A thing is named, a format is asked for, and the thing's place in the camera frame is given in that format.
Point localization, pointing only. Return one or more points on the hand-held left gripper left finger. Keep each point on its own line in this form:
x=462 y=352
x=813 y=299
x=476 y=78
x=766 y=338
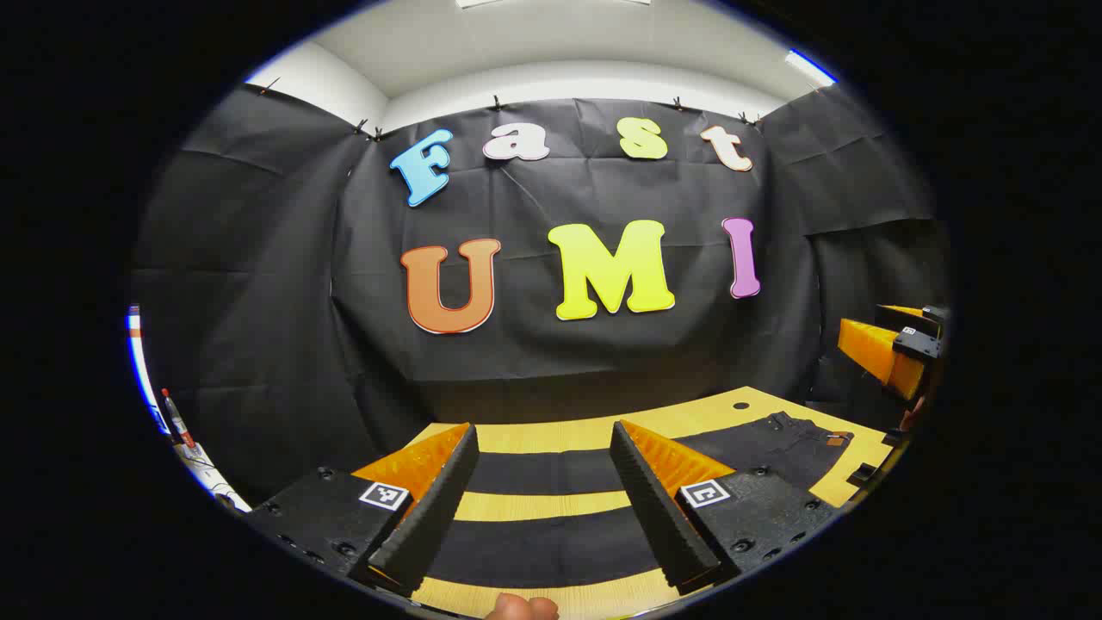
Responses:
x=430 y=517

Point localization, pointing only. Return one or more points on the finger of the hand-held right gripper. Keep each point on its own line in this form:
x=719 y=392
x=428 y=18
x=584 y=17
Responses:
x=895 y=317
x=878 y=353

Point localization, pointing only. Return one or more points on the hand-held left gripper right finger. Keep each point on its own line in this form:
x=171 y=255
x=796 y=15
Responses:
x=663 y=517

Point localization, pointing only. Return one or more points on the dark grey jeans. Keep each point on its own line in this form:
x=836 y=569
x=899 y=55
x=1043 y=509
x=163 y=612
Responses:
x=551 y=472

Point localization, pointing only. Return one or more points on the black box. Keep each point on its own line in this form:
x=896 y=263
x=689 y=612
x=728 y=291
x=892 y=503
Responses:
x=863 y=475

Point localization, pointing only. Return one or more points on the ceiling light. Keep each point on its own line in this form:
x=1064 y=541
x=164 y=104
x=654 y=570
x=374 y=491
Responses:
x=809 y=67

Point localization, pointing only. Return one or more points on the red-capped bottle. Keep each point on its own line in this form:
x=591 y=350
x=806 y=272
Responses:
x=176 y=422

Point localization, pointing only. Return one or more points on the black backdrop cloth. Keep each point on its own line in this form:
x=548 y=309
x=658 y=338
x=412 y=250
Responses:
x=275 y=258

